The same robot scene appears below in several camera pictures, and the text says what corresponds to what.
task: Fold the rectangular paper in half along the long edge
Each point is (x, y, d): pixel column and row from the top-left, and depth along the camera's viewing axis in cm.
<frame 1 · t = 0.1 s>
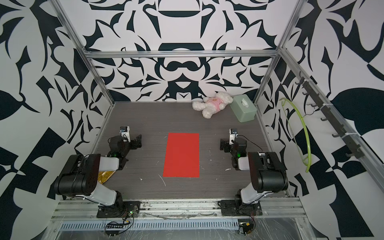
left hand: (131, 133, 95), fingers open
right hand: (229, 136, 96), fingers open
white plush teddy bear: (211, 105, 110), point 9 cm above the table
green tissue box: (244, 108, 110), point 7 cm above the table

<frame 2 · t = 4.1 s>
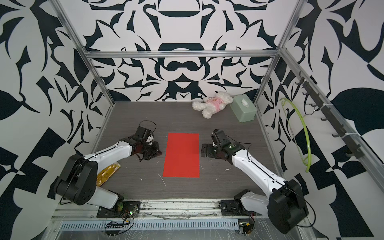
left hand: (162, 149, 89), fingers closed
right hand: (207, 149, 84), fingers open
the named things where they were.

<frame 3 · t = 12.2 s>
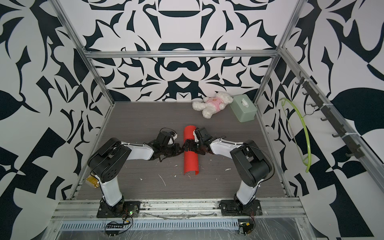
left hand: (184, 148, 94), fingers closed
right hand: (188, 146, 93), fingers open
the named things where they were.

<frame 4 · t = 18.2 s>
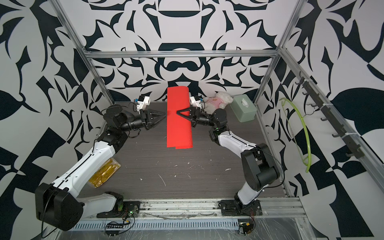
left hand: (164, 113, 64), fingers open
right hand: (178, 117, 67), fingers open
the named things where they were.

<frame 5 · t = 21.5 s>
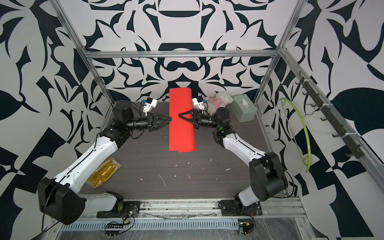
left hand: (169, 118, 67), fingers open
right hand: (180, 119, 67), fingers open
the named things where they were.

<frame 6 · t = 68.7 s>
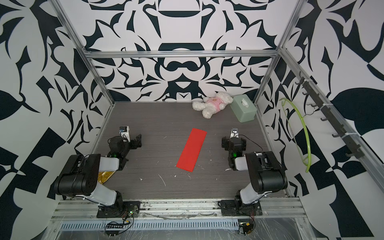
left hand: (131, 133, 94), fingers open
right hand: (234, 135, 95), fingers open
the named things where they were.

